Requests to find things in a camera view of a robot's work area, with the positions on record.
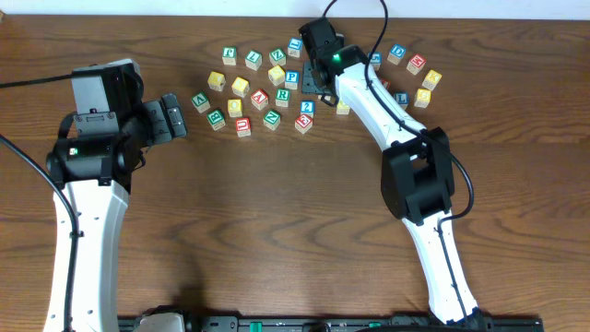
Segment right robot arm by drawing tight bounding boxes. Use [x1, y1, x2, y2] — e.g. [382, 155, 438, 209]
[299, 17, 486, 331]

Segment yellow S block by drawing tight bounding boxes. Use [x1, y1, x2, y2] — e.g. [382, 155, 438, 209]
[268, 65, 286, 86]

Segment green R block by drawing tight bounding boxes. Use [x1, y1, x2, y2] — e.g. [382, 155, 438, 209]
[276, 89, 290, 108]

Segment yellow O block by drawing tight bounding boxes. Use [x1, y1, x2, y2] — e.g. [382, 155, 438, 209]
[228, 99, 242, 118]

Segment blue P block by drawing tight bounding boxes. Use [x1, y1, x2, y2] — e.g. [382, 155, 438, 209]
[285, 70, 300, 90]

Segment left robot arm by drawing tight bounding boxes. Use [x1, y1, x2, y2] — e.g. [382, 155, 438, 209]
[44, 59, 187, 331]

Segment yellow block right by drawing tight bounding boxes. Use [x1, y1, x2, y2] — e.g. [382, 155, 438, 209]
[414, 89, 431, 108]

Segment green T block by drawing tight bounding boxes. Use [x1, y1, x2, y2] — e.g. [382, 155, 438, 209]
[222, 46, 237, 66]

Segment green B block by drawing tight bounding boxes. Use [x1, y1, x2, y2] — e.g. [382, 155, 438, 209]
[206, 109, 226, 131]

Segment yellow block centre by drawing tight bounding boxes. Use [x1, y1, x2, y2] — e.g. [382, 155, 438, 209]
[336, 101, 350, 115]

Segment red U block lower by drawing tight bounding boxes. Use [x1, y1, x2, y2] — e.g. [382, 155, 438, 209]
[235, 117, 252, 137]

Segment red M block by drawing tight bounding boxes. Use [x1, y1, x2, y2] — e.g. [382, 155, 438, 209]
[407, 53, 426, 76]

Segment blue 5 block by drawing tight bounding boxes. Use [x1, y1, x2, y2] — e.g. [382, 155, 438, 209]
[370, 52, 382, 71]

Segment green Z block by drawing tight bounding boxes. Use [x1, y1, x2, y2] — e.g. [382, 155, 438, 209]
[269, 48, 287, 66]

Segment yellow K block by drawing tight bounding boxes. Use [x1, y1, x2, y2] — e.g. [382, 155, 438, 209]
[421, 69, 442, 91]

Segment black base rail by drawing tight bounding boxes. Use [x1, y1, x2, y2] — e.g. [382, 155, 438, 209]
[117, 313, 545, 332]

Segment red I block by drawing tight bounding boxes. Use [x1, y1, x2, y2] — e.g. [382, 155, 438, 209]
[380, 78, 391, 89]

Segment green A block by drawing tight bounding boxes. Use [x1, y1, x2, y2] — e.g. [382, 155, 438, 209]
[191, 92, 211, 113]

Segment red A block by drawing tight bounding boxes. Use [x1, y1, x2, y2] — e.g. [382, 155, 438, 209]
[251, 89, 268, 111]

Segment blue block top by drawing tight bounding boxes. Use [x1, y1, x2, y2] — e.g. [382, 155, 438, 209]
[287, 38, 303, 58]

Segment green N block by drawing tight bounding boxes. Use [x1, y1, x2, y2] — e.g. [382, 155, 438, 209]
[263, 110, 281, 131]

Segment blue D block right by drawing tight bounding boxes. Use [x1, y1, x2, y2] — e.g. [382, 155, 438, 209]
[387, 44, 407, 65]

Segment green L block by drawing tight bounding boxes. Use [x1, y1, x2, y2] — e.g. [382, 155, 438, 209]
[245, 50, 263, 71]

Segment blue L block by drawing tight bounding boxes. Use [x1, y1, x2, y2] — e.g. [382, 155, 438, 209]
[394, 92, 409, 110]

